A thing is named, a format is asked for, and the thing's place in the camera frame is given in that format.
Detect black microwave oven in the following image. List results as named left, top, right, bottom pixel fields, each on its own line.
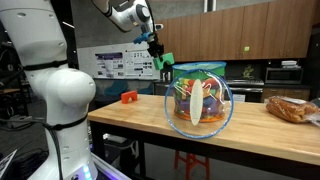
left=265, top=68, right=303, bottom=84

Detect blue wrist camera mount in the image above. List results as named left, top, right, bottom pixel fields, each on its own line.
left=133, top=32, right=153, bottom=44

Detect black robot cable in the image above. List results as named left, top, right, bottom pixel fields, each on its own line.
left=0, top=118, right=88, bottom=180

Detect bag of hot dog buns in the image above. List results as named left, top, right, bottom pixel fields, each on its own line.
left=266, top=96, right=320, bottom=125

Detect red stool under table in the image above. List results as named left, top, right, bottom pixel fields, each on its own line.
left=174, top=150, right=210, bottom=180

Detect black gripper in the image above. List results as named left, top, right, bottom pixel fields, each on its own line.
left=148, top=36, right=164, bottom=58

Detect clear bag of blocks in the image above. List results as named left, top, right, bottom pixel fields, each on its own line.
left=172, top=62, right=226, bottom=124

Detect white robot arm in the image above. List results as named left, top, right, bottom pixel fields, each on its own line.
left=0, top=0, right=98, bottom=180

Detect black stove range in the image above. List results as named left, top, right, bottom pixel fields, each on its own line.
left=227, top=79, right=264, bottom=103

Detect green foam arch block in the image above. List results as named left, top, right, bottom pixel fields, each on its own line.
left=153, top=53, right=175, bottom=70

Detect blue-rimmed clear bag lid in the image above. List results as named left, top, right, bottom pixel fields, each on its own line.
left=164, top=69, right=234, bottom=139

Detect wooden upper cabinets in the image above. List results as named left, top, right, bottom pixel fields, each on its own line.
left=159, top=0, right=319, bottom=62

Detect red foam arch block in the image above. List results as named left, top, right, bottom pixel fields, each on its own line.
left=121, top=90, right=138, bottom=104

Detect wall poster board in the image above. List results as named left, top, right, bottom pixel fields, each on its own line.
left=77, top=42, right=160, bottom=80

